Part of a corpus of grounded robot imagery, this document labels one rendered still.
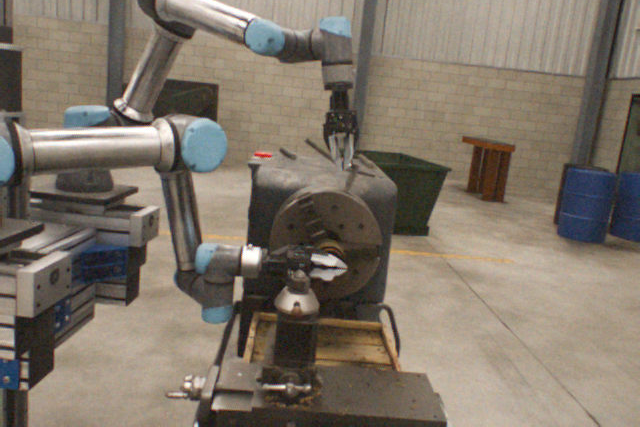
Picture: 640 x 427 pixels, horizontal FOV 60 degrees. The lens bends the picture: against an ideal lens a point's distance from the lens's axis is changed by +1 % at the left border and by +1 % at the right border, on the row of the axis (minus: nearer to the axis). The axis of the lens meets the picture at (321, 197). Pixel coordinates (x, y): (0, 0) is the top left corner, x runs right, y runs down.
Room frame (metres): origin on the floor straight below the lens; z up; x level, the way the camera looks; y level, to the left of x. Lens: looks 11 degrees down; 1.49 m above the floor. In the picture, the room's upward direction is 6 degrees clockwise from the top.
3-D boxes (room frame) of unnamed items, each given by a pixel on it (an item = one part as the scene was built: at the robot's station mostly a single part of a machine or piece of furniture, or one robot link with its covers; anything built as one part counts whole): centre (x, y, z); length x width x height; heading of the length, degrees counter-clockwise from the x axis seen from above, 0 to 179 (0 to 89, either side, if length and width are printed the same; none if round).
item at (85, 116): (1.54, 0.67, 1.33); 0.13 x 0.12 x 0.14; 154
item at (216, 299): (1.29, 0.24, 0.98); 0.11 x 0.08 x 0.11; 41
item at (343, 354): (1.24, -0.04, 0.89); 0.36 x 0.30 x 0.04; 93
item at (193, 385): (0.91, 0.21, 0.95); 0.07 x 0.04 x 0.04; 93
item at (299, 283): (0.92, 0.02, 1.17); 0.04 x 0.04 x 0.03
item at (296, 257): (1.27, 0.07, 1.08); 0.12 x 0.09 x 0.08; 93
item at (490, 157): (10.06, -2.90, 0.50); 1.61 x 0.44 x 1.00; 5
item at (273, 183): (1.92, 0.02, 1.06); 0.59 x 0.48 x 0.39; 3
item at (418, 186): (6.53, -0.76, 0.43); 1.34 x 0.94 x 0.85; 17
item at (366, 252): (1.45, -0.12, 1.08); 0.12 x 0.11 x 0.05; 93
